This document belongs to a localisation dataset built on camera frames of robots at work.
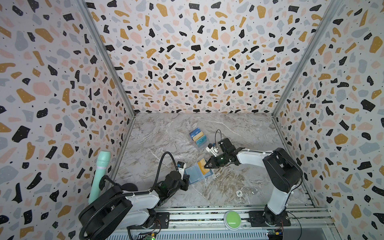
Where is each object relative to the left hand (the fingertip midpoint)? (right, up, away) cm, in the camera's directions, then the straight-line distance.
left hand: (192, 174), depth 86 cm
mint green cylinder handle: (-33, +15, -27) cm, 46 cm away
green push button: (+21, -21, -9) cm, 31 cm away
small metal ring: (+34, -8, -4) cm, 35 cm away
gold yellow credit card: (+5, +5, +4) cm, 8 cm away
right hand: (+7, +5, +1) cm, 9 cm away
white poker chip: (+26, -10, -3) cm, 28 cm away
